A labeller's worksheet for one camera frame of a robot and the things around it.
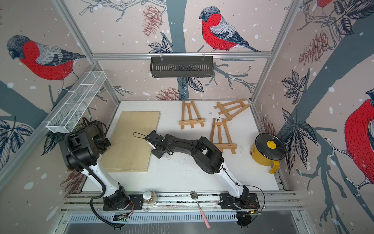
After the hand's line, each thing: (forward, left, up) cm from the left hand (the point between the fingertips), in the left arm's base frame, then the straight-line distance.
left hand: (104, 148), depth 93 cm
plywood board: (-2, -17, -1) cm, 17 cm away
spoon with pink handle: (-27, -59, -1) cm, 65 cm away
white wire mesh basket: (+3, +6, +30) cm, 31 cm away
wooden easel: (+34, -89, -1) cm, 96 cm away
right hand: (0, -36, -1) cm, 36 cm away
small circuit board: (-36, -21, -2) cm, 42 cm away
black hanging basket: (+53, -50, +27) cm, 77 cm away
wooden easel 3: (+9, -77, 0) cm, 77 cm away
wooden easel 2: (+21, -56, +1) cm, 60 cm away
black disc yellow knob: (-6, -101, +10) cm, 102 cm away
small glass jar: (-30, -38, +10) cm, 49 cm away
